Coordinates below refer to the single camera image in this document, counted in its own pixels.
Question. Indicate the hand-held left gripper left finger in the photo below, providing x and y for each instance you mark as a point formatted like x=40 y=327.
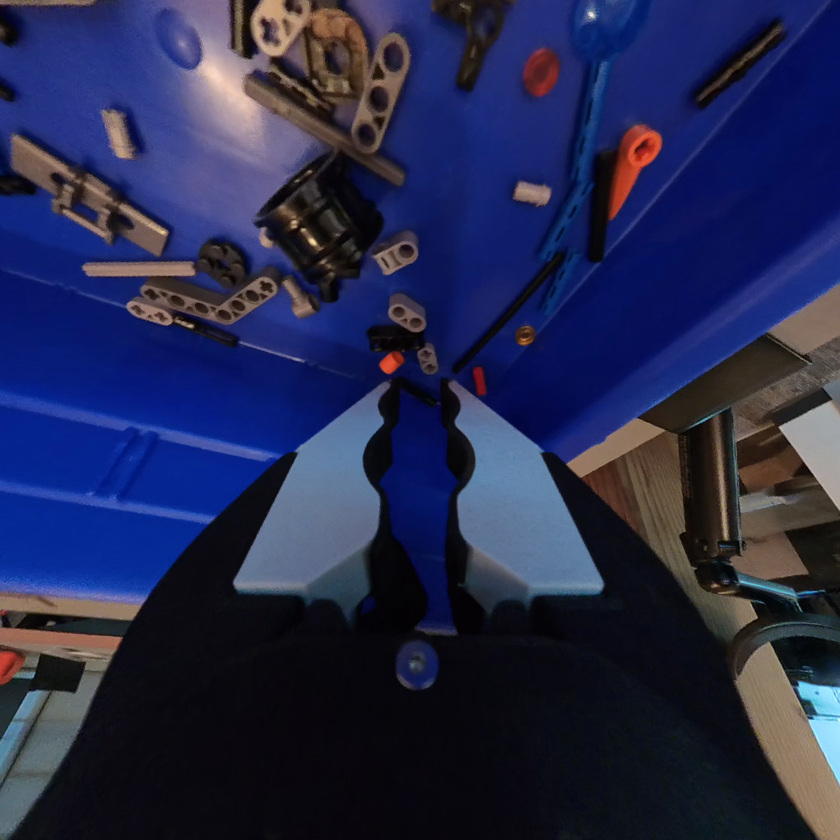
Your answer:
x=302 y=525

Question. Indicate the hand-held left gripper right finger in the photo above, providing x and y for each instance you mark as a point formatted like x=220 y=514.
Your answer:
x=531 y=525

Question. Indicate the blue plastic parts bin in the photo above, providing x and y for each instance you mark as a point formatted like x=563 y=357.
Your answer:
x=131 y=459

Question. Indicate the grey track link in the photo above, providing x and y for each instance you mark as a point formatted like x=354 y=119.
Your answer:
x=33 y=161

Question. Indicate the small red pin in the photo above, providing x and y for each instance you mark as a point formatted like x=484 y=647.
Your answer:
x=480 y=380

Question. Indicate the small orange bushing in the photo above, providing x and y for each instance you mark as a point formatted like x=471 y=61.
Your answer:
x=392 y=361

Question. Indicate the brass round nut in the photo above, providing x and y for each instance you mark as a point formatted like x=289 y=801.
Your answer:
x=524 y=335

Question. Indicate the small grey two-hole connector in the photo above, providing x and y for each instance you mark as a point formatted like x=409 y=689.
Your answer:
x=428 y=358

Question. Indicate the black thin axle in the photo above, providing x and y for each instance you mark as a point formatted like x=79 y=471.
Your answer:
x=508 y=312

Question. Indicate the dark grey bent beam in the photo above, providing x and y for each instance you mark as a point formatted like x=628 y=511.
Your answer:
x=249 y=292

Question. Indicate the white shelf unit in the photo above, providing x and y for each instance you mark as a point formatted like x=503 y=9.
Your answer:
x=814 y=453

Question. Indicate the light grey axle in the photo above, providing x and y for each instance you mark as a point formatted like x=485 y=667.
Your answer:
x=138 y=269

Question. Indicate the black short axle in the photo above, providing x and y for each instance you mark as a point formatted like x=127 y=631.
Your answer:
x=600 y=203

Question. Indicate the small white pin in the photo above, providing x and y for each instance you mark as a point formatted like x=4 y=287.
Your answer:
x=531 y=193

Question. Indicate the orange connector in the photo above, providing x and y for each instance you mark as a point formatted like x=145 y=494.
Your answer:
x=633 y=157

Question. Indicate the dark grey long axle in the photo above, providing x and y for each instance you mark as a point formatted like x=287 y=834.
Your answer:
x=321 y=124

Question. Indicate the small light grey pin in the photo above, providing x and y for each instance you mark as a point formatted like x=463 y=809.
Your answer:
x=118 y=134

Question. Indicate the grey three-hole liftarm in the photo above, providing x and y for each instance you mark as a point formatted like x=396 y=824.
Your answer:
x=380 y=92

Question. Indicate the red transparent round stud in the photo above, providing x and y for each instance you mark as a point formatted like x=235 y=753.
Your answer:
x=541 y=72

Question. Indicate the black angle connector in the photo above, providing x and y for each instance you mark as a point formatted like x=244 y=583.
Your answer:
x=479 y=33

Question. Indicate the light grey small liftarm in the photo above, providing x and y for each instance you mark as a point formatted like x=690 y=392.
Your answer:
x=279 y=23

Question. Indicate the black long pin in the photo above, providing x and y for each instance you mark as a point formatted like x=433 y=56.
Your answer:
x=239 y=26

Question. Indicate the blue transparent paddle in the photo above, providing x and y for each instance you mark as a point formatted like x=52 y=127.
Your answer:
x=607 y=23

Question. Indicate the black office chair frame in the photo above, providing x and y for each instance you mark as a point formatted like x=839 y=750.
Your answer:
x=712 y=492

